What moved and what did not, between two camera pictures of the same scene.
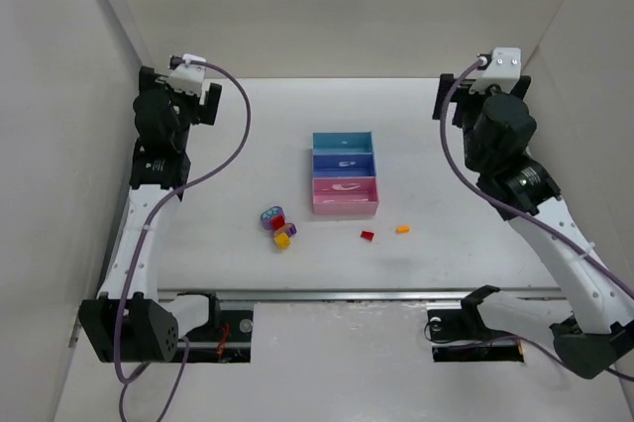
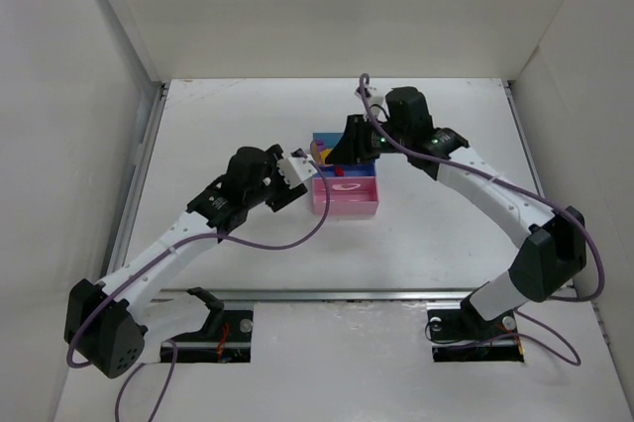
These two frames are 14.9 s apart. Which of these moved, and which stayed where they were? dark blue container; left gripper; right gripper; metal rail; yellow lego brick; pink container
Moved: yellow lego brick; right gripper; left gripper
Stayed: metal rail; dark blue container; pink container
